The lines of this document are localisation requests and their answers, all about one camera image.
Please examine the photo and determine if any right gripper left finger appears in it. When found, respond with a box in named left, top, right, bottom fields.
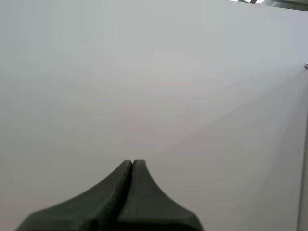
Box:
left=14, top=159, right=132, bottom=231

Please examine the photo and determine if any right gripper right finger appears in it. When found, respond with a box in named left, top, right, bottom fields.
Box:
left=117, top=159, right=203, bottom=231

